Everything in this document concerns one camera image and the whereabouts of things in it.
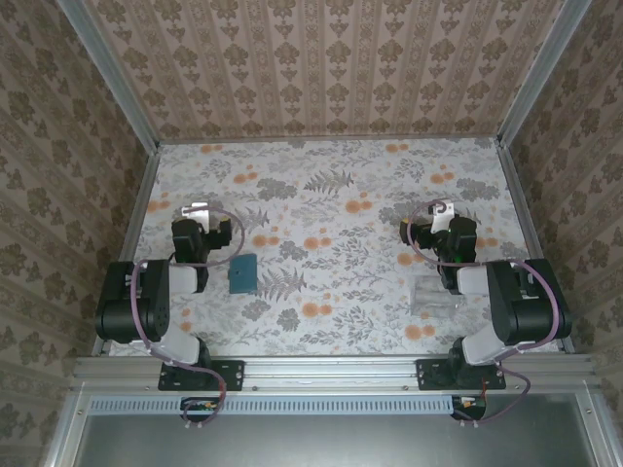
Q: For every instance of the black connector box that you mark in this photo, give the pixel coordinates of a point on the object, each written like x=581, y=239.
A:
x=469, y=406
x=197, y=407

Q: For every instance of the teal card holder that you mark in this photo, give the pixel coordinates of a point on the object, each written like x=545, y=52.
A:
x=242, y=275

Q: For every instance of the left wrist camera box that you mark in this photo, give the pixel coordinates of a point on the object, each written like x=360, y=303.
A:
x=194, y=211

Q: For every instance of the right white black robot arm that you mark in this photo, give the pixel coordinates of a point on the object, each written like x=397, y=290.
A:
x=525, y=306

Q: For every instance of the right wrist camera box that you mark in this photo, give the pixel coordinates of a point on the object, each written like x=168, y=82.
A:
x=443, y=215

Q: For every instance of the clear acrylic card stand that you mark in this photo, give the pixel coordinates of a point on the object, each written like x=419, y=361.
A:
x=433, y=297

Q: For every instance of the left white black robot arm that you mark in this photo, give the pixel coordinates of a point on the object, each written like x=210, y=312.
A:
x=131, y=301

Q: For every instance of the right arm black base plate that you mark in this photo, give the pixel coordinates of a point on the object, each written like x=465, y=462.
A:
x=430, y=374

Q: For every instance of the grey metal panel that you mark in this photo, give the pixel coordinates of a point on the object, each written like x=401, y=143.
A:
x=331, y=442

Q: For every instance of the aluminium table side rail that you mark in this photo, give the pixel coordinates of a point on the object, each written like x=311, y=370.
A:
x=135, y=219
x=526, y=219

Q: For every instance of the aluminium frame post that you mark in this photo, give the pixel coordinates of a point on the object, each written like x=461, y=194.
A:
x=117, y=82
x=540, y=73

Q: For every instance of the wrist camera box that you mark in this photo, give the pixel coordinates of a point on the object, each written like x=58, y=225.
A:
x=443, y=215
x=194, y=211

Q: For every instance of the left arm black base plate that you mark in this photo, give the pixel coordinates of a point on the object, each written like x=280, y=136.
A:
x=229, y=374

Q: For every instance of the aluminium mounting rail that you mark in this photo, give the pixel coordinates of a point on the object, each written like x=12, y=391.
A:
x=331, y=372

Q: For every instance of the floral table covering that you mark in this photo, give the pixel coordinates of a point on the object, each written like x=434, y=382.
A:
x=340, y=243

